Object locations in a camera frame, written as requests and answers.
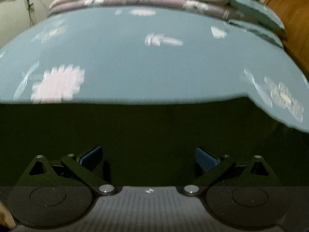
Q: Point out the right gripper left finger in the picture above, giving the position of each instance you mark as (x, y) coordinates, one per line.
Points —
(50, 196)

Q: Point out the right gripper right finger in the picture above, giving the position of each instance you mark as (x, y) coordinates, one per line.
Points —
(245, 197)

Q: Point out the wooden headboard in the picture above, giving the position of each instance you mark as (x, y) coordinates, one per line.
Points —
(294, 15)

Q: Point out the blue patterned bed sheet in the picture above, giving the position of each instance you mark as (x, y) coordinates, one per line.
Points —
(147, 55)

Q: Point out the black sweatpants with drawstring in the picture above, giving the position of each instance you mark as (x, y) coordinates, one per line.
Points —
(149, 155)

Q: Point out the purple floral folded quilt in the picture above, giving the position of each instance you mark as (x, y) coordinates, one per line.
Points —
(223, 12)

